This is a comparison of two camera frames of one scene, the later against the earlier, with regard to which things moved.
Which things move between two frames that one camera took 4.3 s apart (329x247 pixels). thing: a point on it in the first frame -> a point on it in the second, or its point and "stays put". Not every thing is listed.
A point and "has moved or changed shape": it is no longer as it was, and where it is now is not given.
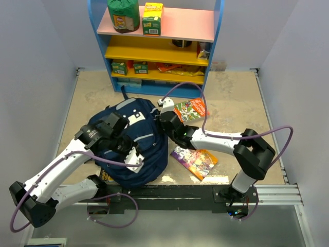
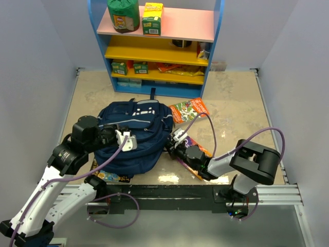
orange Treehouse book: [190, 109] stays put
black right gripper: [160, 126] -> [171, 150]
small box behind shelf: [218, 66] stays put
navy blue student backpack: [146, 161] has moved or changed shape
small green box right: [141, 68] stays put
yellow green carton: [151, 21] stays put
